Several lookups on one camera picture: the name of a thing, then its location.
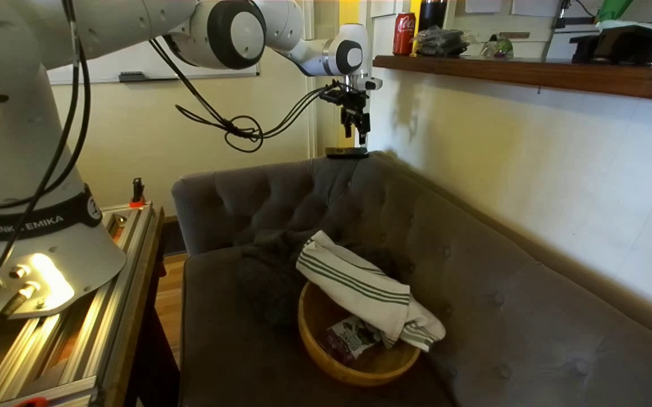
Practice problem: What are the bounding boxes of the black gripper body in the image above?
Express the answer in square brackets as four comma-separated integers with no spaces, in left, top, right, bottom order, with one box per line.
[334,82,373,120]

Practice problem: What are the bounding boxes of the black remote control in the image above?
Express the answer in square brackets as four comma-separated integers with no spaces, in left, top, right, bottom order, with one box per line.
[323,144,372,162]

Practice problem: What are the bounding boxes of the brown wooden counter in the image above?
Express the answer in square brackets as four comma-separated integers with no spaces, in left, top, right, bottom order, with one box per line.
[372,54,652,106]

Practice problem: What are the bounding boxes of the grey tufted sofa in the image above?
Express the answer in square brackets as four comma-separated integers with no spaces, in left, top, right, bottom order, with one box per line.
[170,149,652,407]

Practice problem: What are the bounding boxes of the crumpled plastic bag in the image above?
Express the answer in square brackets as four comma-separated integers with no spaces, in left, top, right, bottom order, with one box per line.
[414,26,470,60]

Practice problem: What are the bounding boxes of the dark bottle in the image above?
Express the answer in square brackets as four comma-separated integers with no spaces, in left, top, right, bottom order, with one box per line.
[416,0,449,31]

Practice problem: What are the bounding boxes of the dark grey cloth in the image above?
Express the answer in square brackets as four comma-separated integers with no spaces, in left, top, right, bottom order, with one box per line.
[232,161,412,326]

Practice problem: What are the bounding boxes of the white green-striped towel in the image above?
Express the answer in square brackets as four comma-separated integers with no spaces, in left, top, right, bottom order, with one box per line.
[294,228,449,352]

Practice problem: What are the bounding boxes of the small printed packet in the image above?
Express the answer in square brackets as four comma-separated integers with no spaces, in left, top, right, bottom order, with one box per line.
[323,315,384,359]

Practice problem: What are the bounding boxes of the black whiteboard marker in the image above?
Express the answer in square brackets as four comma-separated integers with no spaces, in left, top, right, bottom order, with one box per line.
[117,69,182,85]

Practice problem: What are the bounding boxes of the orange black clamp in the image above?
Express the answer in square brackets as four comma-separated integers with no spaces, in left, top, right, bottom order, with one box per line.
[129,177,149,210]

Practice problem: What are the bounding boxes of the round wooden bowl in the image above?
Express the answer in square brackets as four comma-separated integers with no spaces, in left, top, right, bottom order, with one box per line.
[296,281,424,389]

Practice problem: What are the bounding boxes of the black box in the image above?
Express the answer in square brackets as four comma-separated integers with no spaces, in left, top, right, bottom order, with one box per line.
[570,24,652,67]

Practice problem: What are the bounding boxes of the bright green plastic object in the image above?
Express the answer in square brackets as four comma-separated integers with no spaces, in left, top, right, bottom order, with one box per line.
[596,0,635,22]

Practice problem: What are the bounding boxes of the black gripper cable bundle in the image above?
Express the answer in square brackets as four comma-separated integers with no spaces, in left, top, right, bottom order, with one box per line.
[148,35,345,155]

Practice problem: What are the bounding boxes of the white wall whiteboard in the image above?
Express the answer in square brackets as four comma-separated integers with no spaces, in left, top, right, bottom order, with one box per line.
[46,41,262,85]

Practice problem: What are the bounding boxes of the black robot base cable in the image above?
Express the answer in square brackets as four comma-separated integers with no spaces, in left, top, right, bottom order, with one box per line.
[0,0,92,292]

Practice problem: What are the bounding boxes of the aluminium frame robot table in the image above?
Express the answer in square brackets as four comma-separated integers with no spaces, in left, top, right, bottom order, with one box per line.
[0,201,167,407]

